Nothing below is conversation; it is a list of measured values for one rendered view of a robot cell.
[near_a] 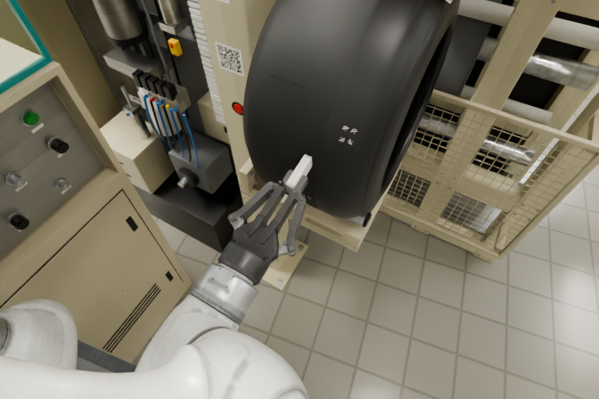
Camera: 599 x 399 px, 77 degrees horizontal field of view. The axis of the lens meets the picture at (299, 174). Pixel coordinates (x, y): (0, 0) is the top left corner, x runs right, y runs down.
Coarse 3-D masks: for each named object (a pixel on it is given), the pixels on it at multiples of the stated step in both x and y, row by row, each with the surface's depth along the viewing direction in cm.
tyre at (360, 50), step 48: (288, 0) 65; (336, 0) 63; (384, 0) 61; (432, 0) 63; (288, 48) 64; (336, 48) 61; (384, 48) 59; (432, 48) 65; (288, 96) 65; (336, 96) 62; (384, 96) 60; (288, 144) 69; (336, 144) 64; (384, 144) 64; (288, 192) 83; (336, 192) 71
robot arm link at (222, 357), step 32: (192, 352) 38; (224, 352) 39; (256, 352) 40; (0, 384) 32; (32, 384) 32; (64, 384) 33; (96, 384) 33; (128, 384) 34; (160, 384) 35; (192, 384) 36; (224, 384) 36; (256, 384) 35; (288, 384) 36
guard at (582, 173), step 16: (432, 96) 117; (448, 96) 115; (432, 112) 122; (448, 112) 120; (464, 112) 116; (480, 112) 113; (496, 112) 111; (528, 128) 109; (544, 128) 107; (544, 144) 111; (576, 144) 105; (592, 144) 103; (432, 160) 138; (480, 160) 127; (544, 160) 115; (592, 160) 106; (400, 176) 153; (416, 176) 148; (544, 176) 119; (576, 176) 113; (480, 192) 137; (512, 192) 130; (528, 192) 127; (544, 192) 123; (560, 192) 120; (400, 208) 168; (464, 208) 148; (544, 208) 128; (432, 224) 165; (528, 224) 137; (464, 240) 161; (512, 240) 147; (496, 256) 157
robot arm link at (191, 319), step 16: (192, 304) 53; (176, 320) 51; (192, 320) 50; (208, 320) 50; (224, 320) 52; (160, 336) 51; (176, 336) 48; (192, 336) 47; (144, 352) 51; (160, 352) 48; (144, 368) 49
